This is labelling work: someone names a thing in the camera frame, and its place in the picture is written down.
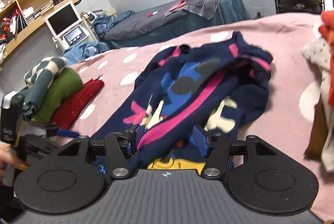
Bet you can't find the red buttoned cardigan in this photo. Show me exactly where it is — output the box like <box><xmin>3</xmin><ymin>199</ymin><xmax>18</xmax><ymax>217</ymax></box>
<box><xmin>49</xmin><ymin>79</ymin><xmax>105</xmax><ymax>130</ymax></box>

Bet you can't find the orange garment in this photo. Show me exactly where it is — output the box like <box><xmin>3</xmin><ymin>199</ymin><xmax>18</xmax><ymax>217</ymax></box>
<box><xmin>318</xmin><ymin>9</ymin><xmax>334</xmax><ymax>107</ymax></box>

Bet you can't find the navy patterned sweater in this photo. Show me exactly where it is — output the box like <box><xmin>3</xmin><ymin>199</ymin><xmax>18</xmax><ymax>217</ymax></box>
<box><xmin>90</xmin><ymin>31</ymin><xmax>274</xmax><ymax>171</ymax></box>

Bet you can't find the brown garment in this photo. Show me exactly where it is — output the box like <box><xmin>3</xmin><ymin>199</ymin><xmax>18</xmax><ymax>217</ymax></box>
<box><xmin>304</xmin><ymin>99</ymin><xmax>330</xmax><ymax>160</ymax></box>

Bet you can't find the small red cloth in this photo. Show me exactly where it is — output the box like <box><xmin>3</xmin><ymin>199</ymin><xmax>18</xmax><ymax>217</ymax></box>
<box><xmin>168</xmin><ymin>0</ymin><xmax>186</xmax><ymax>13</ymax></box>

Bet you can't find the pink polka dot blanket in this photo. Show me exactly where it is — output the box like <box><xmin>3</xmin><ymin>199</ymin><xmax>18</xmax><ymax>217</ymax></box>
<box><xmin>66</xmin><ymin>12</ymin><xmax>334</xmax><ymax>222</ymax></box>

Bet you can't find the white machine with monitor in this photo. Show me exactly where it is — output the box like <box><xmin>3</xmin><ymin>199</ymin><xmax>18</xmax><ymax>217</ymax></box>
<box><xmin>44</xmin><ymin>1</ymin><xmax>100</xmax><ymax>53</ymax></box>

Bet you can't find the blue crumpled blanket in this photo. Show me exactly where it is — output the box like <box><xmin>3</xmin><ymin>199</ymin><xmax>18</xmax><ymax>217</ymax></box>
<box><xmin>62</xmin><ymin>41</ymin><xmax>110</xmax><ymax>66</ymax></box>
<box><xmin>92</xmin><ymin>10</ymin><xmax>136</xmax><ymax>39</ymax></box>

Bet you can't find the dark grey massage bed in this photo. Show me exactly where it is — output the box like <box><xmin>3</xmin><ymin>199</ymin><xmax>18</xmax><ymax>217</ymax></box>
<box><xmin>100</xmin><ymin>0</ymin><xmax>248</xmax><ymax>49</ymax></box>

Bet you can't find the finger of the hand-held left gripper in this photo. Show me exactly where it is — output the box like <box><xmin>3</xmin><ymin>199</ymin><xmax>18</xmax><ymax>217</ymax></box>
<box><xmin>46</xmin><ymin>125</ymin><xmax>81</xmax><ymax>139</ymax></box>

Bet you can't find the person's left hand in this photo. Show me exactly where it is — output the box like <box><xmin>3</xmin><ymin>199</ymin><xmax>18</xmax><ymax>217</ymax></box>
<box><xmin>0</xmin><ymin>145</ymin><xmax>28</xmax><ymax>171</ymax></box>

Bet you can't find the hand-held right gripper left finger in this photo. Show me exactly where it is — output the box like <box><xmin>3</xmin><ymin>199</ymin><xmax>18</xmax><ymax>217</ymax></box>
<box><xmin>56</xmin><ymin>123</ymin><xmax>143</xmax><ymax>180</ymax></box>

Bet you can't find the grey white checked sweater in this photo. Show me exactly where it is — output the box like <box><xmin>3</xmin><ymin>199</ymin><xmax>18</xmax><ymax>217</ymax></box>
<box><xmin>18</xmin><ymin>56</ymin><xmax>69</xmax><ymax>120</ymax></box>

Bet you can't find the green folded sweater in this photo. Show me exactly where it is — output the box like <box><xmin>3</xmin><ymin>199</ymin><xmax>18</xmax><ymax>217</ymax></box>
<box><xmin>31</xmin><ymin>67</ymin><xmax>84</xmax><ymax>123</ymax></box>

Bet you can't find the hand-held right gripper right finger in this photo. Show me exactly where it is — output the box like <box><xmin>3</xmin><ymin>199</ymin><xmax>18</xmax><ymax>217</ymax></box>
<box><xmin>192</xmin><ymin>125</ymin><xmax>277</xmax><ymax>179</ymax></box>

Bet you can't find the yellow cloth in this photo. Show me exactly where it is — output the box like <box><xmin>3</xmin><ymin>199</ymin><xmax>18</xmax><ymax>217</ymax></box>
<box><xmin>147</xmin><ymin>157</ymin><xmax>206</xmax><ymax>170</ymax></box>

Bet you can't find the beige speckled garment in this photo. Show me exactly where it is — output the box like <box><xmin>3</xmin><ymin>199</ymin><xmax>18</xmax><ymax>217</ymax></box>
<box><xmin>300</xmin><ymin>37</ymin><xmax>334</xmax><ymax>172</ymax></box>

